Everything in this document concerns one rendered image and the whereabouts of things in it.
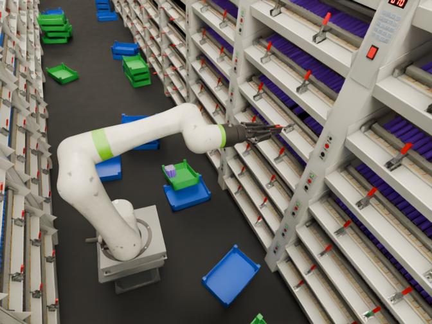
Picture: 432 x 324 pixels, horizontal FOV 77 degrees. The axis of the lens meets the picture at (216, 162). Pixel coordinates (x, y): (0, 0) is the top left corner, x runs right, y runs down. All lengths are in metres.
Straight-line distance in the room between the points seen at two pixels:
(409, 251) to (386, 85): 0.51
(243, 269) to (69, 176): 1.23
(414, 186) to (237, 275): 1.17
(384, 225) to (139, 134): 0.89
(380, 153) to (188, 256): 1.28
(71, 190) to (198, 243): 1.12
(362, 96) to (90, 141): 0.89
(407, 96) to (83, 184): 0.94
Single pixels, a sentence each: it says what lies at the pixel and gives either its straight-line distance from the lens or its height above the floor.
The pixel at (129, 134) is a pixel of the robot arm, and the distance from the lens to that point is 1.03.
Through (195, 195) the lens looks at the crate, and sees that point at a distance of 2.08.
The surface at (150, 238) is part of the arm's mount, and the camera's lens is 1.49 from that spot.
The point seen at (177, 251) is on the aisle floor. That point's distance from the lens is 1.84.
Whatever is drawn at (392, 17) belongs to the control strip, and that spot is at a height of 1.46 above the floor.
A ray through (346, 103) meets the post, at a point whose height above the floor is 1.20.
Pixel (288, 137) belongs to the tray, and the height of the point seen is 0.91.
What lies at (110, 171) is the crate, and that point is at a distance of 2.31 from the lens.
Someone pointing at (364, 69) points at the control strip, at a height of 1.32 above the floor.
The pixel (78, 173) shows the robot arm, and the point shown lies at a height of 1.01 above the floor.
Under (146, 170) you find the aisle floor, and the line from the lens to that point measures 2.27.
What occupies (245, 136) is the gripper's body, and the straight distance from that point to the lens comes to 1.06.
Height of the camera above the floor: 1.65
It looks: 45 degrees down
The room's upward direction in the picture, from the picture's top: 6 degrees clockwise
